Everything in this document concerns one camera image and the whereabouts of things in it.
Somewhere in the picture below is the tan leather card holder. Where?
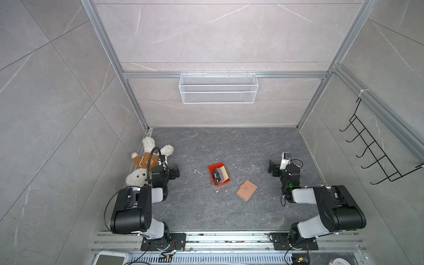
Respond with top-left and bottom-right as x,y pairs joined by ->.
236,181 -> 258,202

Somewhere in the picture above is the red plastic tray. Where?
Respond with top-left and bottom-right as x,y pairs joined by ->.
209,163 -> 231,186

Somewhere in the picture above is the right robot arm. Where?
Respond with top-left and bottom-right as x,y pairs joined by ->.
268,161 -> 367,245

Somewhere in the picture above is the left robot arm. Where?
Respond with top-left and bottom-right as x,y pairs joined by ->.
109,165 -> 180,242

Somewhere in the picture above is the white teddy bear brown shirt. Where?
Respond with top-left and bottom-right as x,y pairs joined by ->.
125,137 -> 174,187

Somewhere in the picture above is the white tablet device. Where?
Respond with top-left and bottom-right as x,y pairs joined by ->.
92,251 -> 133,265

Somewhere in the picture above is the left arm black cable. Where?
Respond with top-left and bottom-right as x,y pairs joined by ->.
146,146 -> 166,186

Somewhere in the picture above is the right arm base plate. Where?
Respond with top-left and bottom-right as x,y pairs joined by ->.
269,233 -> 319,251

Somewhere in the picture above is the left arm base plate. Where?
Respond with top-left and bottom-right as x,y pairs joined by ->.
140,233 -> 187,252

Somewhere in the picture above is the white wire mesh basket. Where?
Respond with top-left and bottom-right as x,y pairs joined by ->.
178,73 -> 259,104

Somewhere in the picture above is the aluminium rail frame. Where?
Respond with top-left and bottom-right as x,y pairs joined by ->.
87,230 -> 373,265

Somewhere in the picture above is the black wire hook rack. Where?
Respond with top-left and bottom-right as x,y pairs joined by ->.
339,98 -> 424,186

